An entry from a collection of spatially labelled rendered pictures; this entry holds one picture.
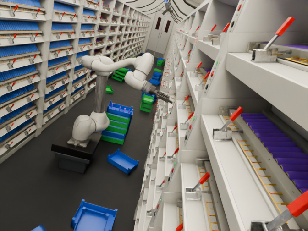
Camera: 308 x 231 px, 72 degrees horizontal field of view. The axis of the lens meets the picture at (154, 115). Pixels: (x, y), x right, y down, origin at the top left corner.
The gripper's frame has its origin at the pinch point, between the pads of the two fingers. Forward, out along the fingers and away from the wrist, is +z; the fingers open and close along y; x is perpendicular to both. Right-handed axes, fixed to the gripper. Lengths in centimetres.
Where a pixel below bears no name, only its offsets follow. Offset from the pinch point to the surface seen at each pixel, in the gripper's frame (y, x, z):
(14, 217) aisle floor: 54, -117, -62
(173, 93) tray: -42.3, -4.2, 3.3
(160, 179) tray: 62, -26, 7
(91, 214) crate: 42, -97, -14
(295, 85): 133, 47, -11
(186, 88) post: 27.4, 20.1, -1.7
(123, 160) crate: -48, -104, -5
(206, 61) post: 27.4, 40.2, 0.1
